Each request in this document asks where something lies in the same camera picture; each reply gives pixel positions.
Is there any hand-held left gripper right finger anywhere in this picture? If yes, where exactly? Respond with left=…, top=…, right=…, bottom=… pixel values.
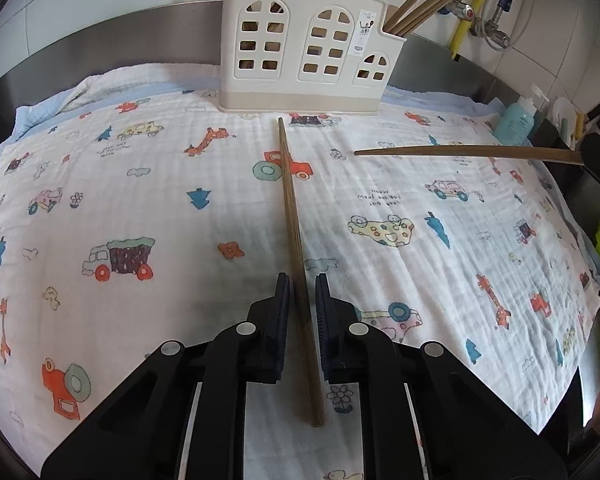
left=314, top=273, right=569, bottom=480

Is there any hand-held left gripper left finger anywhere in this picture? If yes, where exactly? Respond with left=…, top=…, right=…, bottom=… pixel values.
left=40, top=272, right=291, bottom=480

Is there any cream plastic chopstick holder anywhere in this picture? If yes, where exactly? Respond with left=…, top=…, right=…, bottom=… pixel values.
left=218, top=0, right=407, bottom=115

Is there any white round utensil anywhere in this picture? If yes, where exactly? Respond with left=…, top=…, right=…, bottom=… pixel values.
left=552, top=97, right=579, bottom=136

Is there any blue pump bottle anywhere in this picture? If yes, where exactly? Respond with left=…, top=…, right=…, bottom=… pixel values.
left=492, top=83, right=549, bottom=145

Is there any metal angle valve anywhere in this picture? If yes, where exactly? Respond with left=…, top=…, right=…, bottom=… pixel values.
left=472, top=17, right=512, bottom=52

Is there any white cartoon printed blanket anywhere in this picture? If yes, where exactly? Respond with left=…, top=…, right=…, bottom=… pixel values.
left=0, top=61, right=600, bottom=480

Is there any yellow corrugated hose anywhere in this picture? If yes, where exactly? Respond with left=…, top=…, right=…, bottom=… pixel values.
left=449, top=0, right=509, bottom=62

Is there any metal valve with red handle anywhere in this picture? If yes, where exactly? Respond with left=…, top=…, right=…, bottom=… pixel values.
left=442, top=0, right=479, bottom=24

